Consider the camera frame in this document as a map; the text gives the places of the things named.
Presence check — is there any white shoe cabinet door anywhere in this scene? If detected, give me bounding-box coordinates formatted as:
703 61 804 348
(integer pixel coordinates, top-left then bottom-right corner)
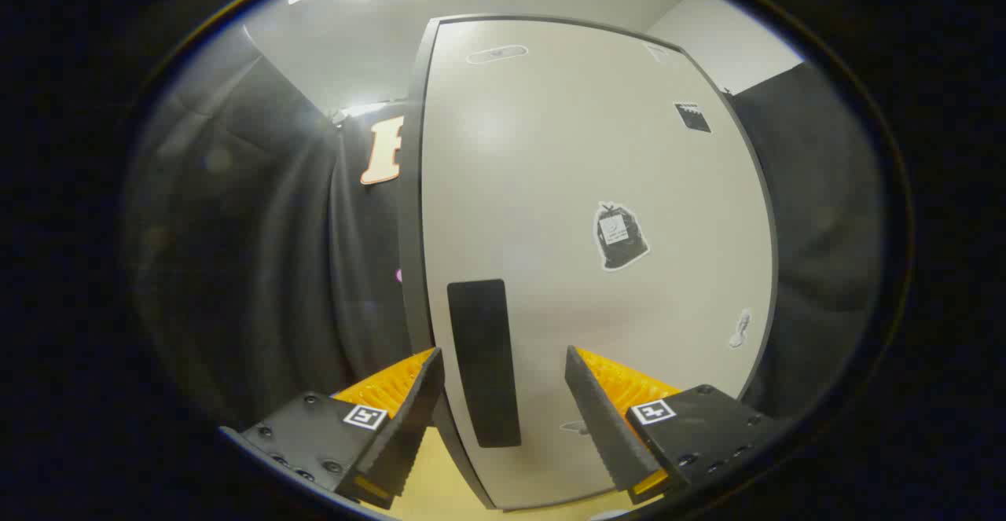
420 17 779 510

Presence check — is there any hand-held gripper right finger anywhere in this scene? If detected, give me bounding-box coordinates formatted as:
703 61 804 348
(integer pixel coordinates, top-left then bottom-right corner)
564 345 780 506

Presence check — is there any grey shoe cabinet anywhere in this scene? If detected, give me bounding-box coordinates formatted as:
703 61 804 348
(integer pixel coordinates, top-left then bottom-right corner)
395 12 504 511

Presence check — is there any black door handle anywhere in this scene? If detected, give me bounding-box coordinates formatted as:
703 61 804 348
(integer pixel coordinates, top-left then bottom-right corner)
446 278 523 449

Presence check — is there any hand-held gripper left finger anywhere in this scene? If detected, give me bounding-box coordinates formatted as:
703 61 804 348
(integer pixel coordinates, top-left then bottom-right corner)
218 347 446 511

